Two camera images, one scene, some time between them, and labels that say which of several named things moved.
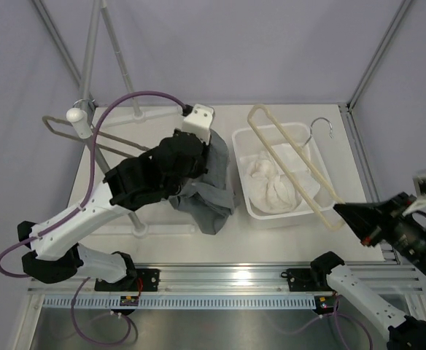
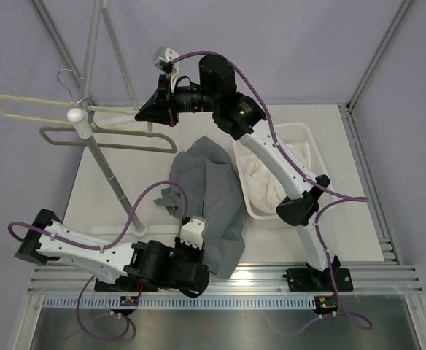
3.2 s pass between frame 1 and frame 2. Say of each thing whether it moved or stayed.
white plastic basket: stayed
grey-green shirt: moved
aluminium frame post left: stayed
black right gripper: moved
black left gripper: moved
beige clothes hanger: moved
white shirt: stayed
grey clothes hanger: moved
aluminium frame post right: stayed
